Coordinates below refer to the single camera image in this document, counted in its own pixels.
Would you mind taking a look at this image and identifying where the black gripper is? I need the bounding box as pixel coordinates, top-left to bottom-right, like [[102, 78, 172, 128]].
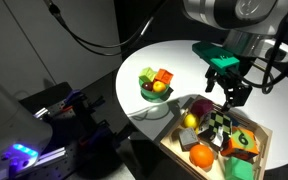
[[205, 64, 252, 113]]

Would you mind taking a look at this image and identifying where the black yellow checkered cube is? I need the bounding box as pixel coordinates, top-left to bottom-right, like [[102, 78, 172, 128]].
[[197, 110, 233, 149]]

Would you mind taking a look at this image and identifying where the white robot base blue light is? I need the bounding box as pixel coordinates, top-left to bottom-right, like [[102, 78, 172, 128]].
[[0, 76, 54, 180]]

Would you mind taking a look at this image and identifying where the magenta toy cube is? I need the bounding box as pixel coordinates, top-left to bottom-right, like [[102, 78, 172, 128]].
[[191, 98, 215, 118]]

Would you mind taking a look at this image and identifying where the blue toy cube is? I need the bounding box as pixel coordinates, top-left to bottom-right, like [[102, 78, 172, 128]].
[[229, 114, 242, 128]]

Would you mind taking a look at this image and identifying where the yellow toy lemon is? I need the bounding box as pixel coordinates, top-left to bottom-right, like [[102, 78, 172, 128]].
[[183, 113, 200, 130]]

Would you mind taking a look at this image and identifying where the grey toy cube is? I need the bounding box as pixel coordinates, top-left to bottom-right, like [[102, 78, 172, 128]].
[[178, 127, 200, 151]]

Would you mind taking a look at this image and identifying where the orange red toy cube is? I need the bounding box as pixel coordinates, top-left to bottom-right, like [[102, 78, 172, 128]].
[[154, 68, 174, 85]]

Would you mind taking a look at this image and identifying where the small yellow toy fruit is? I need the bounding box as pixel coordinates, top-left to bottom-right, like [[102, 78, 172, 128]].
[[152, 80, 167, 93]]

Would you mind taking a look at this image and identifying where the orange toy fruit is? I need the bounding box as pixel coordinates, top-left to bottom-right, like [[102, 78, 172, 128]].
[[189, 144, 215, 169]]

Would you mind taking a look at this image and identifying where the dark red toy fruit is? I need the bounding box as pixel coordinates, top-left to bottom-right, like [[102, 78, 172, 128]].
[[141, 81, 154, 92]]

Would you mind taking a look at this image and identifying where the wooden box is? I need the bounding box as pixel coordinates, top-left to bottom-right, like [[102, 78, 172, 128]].
[[159, 94, 274, 180]]

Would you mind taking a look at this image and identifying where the light green toy cube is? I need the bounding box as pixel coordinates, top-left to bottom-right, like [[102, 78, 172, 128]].
[[139, 66, 158, 84]]

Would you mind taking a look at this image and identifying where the large green toy cube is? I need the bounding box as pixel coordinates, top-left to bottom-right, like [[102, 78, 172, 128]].
[[224, 156, 255, 180]]

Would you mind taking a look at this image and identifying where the orange cube with number six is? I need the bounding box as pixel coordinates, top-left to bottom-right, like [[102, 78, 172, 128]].
[[221, 126, 260, 162]]

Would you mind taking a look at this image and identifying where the green plastic bowl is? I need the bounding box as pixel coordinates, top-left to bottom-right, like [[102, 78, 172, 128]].
[[138, 77, 171, 101]]

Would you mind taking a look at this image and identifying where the purple clamp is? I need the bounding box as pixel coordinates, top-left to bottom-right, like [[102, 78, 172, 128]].
[[87, 122, 113, 145]]

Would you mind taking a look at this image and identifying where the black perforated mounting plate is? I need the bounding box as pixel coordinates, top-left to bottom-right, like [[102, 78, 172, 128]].
[[23, 129, 100, 180]]

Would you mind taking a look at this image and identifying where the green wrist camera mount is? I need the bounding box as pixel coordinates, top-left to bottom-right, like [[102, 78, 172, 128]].
[[192, 41, 241, 75]]

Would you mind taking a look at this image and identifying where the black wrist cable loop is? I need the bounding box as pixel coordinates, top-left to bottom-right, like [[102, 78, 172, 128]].
[[250, 0, 288, 95]]

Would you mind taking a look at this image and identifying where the aluminium rail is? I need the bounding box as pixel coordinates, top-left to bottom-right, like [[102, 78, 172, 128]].
[[36, 146, 68, 167]]

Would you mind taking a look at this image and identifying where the long black hanging cable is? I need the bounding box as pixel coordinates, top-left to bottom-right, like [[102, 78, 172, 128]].
[[43, 0, 168, 57]]

